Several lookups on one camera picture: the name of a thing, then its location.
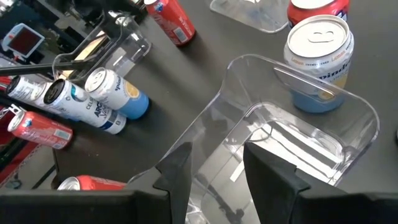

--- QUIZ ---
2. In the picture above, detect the tablet with red screen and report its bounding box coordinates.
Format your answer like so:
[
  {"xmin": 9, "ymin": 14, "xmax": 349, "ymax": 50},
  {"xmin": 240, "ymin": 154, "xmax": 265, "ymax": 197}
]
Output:
[{"xmin": 1, "ymin": 22, "xmax": 46, "ymax": 60}]

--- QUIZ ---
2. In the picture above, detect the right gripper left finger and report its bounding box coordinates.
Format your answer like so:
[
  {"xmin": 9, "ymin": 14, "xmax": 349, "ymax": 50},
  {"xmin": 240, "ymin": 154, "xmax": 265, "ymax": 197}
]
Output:
[{"xmin": 0, "ymin": 142, "xmax": 193, "ymax": 224}]

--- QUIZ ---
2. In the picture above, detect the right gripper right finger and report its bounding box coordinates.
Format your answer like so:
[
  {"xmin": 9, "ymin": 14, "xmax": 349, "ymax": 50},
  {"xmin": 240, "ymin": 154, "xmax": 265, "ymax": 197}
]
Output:
[{"xmin": 243, "ymin": 142, "xmax": 398, "ymax": 224}]

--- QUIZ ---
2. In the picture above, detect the black aluminium table frame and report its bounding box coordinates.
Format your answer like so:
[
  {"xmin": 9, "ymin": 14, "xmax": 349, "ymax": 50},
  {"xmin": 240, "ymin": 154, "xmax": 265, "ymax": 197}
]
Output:
[{"xmin": 0, "ymin": 60, "xmax": 103, "ymax": 77}]

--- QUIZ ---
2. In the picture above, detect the white blue Spindrift can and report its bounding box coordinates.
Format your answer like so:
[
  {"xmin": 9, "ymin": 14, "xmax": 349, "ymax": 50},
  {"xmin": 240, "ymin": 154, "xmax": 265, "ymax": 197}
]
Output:
[
  {"xmin": 84, "ymin": 67, "xmax": 150, "ymax": 121},
  {"xmin": 283, "ymin": 14, "xmax": 355, "ymax": 114}
]

